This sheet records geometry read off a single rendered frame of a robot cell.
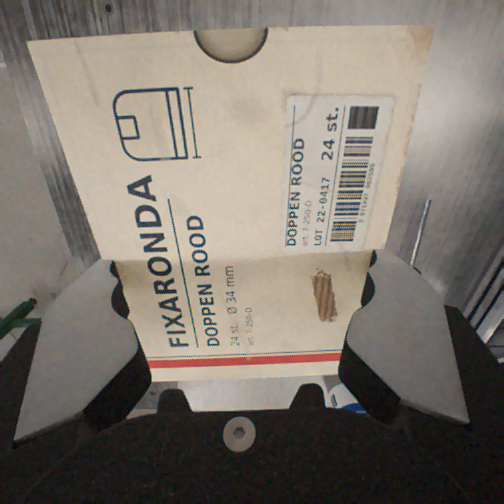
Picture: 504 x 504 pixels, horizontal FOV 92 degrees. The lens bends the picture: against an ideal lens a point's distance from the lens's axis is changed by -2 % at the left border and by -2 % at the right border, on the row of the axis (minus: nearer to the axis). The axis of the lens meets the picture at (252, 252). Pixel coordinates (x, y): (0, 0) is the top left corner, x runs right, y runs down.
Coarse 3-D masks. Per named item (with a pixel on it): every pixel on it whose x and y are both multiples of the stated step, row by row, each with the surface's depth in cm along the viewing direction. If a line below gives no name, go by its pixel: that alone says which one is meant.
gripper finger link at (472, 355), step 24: (456, 312) 7; (456, 336) 7; (456, 360) 6; (480, 360) 6; (480, 384) 5; (408, 408) 5; (480, 408) 5; (408, 432) 5; (432, 432) 5; (456, 432) 5; (480, 432) 5; (432, 456) 4; (456, 456) 4; (480, 456) 4; (456, 480) 4; (480, 480) 4
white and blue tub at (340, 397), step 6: (342, 384) 48; (336, 390) 48; (342, 390) 47; (330, 396) 49; (336, 396) 47; (342, 396) 46; (348, 396) 46; (336, 402) 47; (342, 402) 46; (348, 402) 45; (354, 402) 45; (342, 408) 45; (348, 408) 44; (354, 408) 44; (360, 408) 44; (366, 414) 43
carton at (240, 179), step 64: (64, 64) 7; (128, 64) 7; (192, 64) 8; (256, 64) 8; (320, 64) 8; (384, 64) 8; (64, 128) 8; (128, 128) 8; (192, 128) 8; (256, 128) 8; (320, 128) 8; (384, 128) 8; (128, 192) 9; (192, 192) 9; (256, 192) 9; (320, 192) 10; (384, 192) 10; (128, 256) 11; (192, 256) 11; (256, 256) 11; (320, 256) 11; (192, 320) 12; (256, 320) 13; (320, 320) 13
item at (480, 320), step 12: (492, 264) 35; (492, 276) 35; (480, 288) 37; (492, 288) 35; (480, 300) 37; (492, 300) 36; (468, 312) 39; (480, 312) 37; (492, 312) 35; (480, 324) 37; (492, 324) 35; (480, 336) 37
